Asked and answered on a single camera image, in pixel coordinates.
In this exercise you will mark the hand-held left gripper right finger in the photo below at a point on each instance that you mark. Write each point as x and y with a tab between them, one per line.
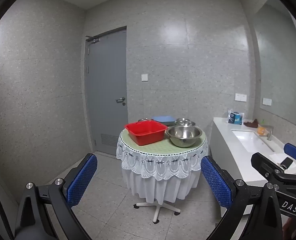
215	180

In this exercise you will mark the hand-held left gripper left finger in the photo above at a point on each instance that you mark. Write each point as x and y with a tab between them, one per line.
84	177

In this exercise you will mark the small steel bowl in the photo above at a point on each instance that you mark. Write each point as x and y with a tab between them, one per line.
181	121

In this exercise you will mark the red plastic basin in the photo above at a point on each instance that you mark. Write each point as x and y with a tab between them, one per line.
145	130

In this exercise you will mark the blue square plate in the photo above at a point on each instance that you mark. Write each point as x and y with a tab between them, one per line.
163	118

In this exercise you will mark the black phone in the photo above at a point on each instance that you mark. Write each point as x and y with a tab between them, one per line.
287	163

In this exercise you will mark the white sink basin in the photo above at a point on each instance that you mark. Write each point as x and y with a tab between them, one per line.
250	140

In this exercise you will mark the metal faucet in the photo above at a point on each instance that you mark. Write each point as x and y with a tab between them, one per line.
270	132

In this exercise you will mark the orange object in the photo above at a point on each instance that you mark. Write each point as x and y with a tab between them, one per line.
261	130

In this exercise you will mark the brown cloth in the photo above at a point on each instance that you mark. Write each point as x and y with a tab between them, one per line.
251	123

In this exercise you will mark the white vanity counter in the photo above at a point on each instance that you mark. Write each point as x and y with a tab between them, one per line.
223	130

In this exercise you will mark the blue and white tissue pack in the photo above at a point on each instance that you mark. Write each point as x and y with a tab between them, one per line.
235	117

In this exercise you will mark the green round table mat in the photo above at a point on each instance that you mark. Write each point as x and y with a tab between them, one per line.
160	148

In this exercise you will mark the white star table base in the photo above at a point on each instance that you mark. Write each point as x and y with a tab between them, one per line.
156	210

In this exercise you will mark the shallow steel dish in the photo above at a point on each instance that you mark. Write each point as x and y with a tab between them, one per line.
144	120

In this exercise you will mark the grey door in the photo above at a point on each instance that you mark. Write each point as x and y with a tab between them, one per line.
105	80

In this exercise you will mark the metal door closer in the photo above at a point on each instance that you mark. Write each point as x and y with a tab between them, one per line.
93	39

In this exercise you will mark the white wall socket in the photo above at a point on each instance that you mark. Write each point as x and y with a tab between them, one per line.
243	97
237	97

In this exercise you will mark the wall mirror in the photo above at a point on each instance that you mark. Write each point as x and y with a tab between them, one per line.
280	67

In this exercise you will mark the white wall switch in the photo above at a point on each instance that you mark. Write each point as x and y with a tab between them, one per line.
144	77

